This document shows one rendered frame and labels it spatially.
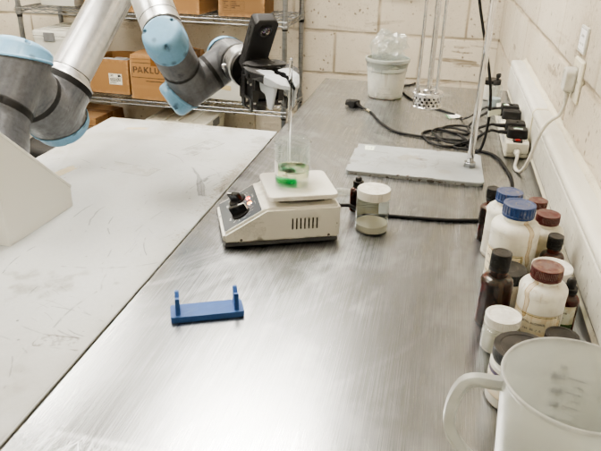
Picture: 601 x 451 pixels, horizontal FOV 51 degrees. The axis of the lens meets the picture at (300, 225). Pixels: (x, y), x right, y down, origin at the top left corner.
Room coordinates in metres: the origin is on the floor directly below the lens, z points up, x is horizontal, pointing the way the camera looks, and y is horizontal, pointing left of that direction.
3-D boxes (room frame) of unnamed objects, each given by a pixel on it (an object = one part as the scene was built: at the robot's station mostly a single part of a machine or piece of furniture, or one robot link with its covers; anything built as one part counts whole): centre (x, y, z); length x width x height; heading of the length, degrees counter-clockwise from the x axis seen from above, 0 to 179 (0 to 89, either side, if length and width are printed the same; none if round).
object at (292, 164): (1.02, 0.02, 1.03); 0.07 x 0.06 x 0.08; 154
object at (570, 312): (0.74, -0.36, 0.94); 0.03 x 0.03 x 0.08
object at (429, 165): (1.38, -0.26, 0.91); 0.30 x 0.20 x 0.01; 78
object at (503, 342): (0.58, -0.25, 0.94); 0.07 x 0.07 x 0.07
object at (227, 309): (0.74, 0.13, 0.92); 0.10 x 0.03 x 0.04; 103
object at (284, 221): (1.03, 0.03, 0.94); 0.22 x 0.13 x 0.08; 102
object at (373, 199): (1.04, -0.13, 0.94); 0.06 x 0.06 x 0.08
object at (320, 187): (1.03, 0.01, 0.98); 0.12 x 0.12 x 0.01; 12
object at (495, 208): (0.95, -0.34, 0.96); 0.06 x 0.06 x 0.11
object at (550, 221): (0.90, -0.38, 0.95); 0.06 x 0.06 x 0.10
